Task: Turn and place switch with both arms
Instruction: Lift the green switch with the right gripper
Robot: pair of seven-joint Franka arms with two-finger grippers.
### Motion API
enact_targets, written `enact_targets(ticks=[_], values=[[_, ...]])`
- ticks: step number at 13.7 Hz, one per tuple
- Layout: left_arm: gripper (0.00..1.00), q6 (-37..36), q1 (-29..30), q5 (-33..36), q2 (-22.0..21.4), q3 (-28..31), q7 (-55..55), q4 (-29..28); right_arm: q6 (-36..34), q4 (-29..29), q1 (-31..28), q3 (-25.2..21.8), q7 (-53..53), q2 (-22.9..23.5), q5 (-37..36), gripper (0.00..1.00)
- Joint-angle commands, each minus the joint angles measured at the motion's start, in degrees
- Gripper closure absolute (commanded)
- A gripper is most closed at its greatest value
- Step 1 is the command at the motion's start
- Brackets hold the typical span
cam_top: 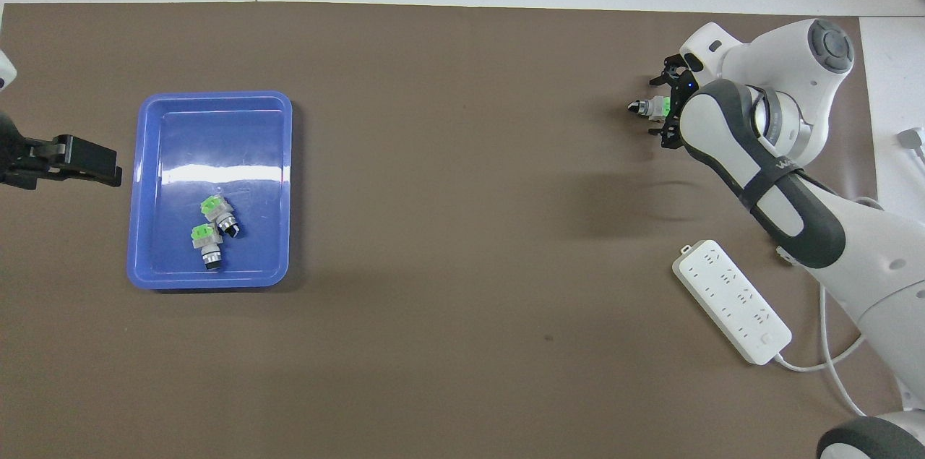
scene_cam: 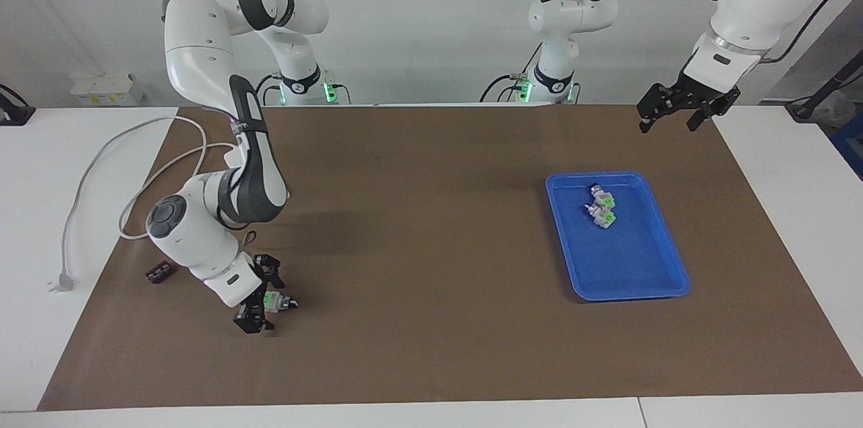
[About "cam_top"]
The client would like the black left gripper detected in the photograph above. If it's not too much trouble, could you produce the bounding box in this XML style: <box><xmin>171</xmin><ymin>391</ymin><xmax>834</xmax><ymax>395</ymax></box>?
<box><xmin>0</xmin><ymin>111</ymin><xmax>124</xmax><ymax>191</ymax></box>

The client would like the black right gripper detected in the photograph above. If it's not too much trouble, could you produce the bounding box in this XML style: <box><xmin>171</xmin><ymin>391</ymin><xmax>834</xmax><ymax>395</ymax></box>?
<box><xmin>647</xmin><ymin>53</ymin><xmax>700</xmax><ymax>149</ymax></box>

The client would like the green grey selector switch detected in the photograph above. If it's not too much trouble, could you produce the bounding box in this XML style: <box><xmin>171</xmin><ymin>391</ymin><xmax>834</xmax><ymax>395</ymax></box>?
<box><xmin>627</xmin><ymin>96</ymin><xmax>673</xmax><ymax>120</ymax></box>
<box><xmin>189</xmin><ymin>223</ymin><xmax>226</xmax><ymax>272</ymax></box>
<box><xmin>200</xmin><ymin>193</ymin><xmax>241</xmax><ymax>239</ymax></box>

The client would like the blue plastic tray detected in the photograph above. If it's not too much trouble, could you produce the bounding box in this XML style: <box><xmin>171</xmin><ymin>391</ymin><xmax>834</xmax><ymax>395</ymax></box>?
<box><xmin>126</xmin><ymin>90</ymin><xmax>293</xmax><ymax>291</ymax></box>

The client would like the white power strip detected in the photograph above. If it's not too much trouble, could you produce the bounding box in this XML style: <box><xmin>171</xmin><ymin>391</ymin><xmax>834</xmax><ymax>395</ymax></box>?
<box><xmin>672</xmin><ymin>239</ymin><xmax>793</xmax><ymax>366</ymax></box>

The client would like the brown paper mat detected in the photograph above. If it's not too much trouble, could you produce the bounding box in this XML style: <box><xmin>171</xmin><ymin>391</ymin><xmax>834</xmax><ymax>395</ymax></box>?
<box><xmin>0</xmin><ymin>2</ymin><xmax>911</xmax><ymax>459</ymax></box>

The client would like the white power cable with plug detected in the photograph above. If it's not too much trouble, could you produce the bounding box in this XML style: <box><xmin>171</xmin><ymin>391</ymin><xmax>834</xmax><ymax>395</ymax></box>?
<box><xmin>772</xmin><ymin>128</ymin><xmax>925</xmax><ymax>418</ymax></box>

